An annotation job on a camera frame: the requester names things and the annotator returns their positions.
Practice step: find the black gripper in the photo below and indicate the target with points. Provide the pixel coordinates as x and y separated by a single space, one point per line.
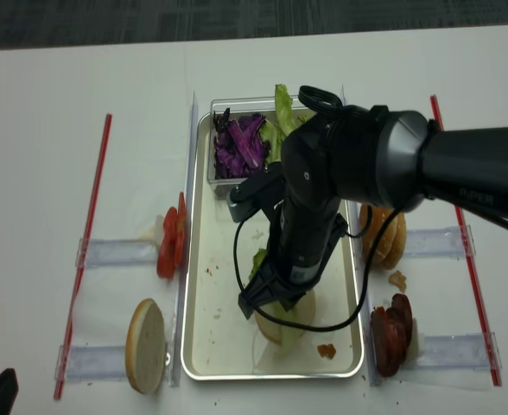
273 282

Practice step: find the green lettuce leaves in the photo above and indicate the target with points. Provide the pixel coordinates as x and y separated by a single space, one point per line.
275 133

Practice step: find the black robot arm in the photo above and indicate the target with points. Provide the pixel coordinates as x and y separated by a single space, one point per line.
377 157

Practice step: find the dark meat patties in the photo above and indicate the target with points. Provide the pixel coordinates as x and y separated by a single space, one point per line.
392 331

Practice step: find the tomato slices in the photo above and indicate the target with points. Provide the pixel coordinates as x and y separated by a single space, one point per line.
170 253

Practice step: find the bottom bun on tray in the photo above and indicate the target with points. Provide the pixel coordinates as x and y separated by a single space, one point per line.
286 337

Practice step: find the right long clear divider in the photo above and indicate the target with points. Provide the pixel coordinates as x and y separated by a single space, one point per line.
358 263

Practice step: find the long clear divider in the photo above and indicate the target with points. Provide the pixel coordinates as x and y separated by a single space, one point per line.
358 263
174 366

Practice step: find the sesame bun back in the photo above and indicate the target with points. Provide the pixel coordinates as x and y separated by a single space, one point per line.
398 245

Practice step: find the metal serving tray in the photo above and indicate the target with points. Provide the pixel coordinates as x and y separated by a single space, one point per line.
218 343

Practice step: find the bun crumb piece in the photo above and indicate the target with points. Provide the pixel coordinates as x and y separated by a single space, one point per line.
399 280

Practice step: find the left long clear divider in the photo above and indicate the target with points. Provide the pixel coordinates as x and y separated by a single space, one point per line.
174 366

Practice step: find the shredded purple cabbage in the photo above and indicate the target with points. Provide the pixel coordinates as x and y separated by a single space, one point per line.
239 150

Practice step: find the clear plastic salad container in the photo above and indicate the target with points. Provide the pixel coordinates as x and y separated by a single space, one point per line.
238 108

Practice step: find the white holder block left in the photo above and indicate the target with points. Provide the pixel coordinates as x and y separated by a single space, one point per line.
156 232

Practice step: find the white holder block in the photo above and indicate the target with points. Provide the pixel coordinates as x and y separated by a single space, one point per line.
156 232
416 346

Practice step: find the right upper clear crossbar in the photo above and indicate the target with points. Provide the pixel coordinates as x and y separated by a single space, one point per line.
447 242

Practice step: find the clear crossbar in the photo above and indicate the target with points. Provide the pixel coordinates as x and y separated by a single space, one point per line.
85 363
117 252
470 351
447 242

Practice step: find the white holder block right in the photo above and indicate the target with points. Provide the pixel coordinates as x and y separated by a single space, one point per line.
416 346

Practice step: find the bun half left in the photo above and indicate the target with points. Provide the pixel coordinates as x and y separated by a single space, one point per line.
145 348

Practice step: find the right red strip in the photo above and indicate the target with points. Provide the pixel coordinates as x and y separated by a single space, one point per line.
464 313

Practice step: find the red strip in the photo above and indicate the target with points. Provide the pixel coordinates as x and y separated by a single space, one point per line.
61 367
464 313

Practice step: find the left upper clear crossbar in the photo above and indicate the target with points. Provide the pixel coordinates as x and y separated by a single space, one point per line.
117 252

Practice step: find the right lower clear crossbar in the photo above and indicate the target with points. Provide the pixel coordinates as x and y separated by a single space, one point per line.
470 351

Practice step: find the left lower clear crossbar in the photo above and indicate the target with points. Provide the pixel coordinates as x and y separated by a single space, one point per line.
85 363

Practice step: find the left red strip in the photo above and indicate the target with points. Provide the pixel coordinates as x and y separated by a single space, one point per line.
61 367

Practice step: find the black object corner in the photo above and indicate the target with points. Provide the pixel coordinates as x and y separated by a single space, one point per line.
9 389

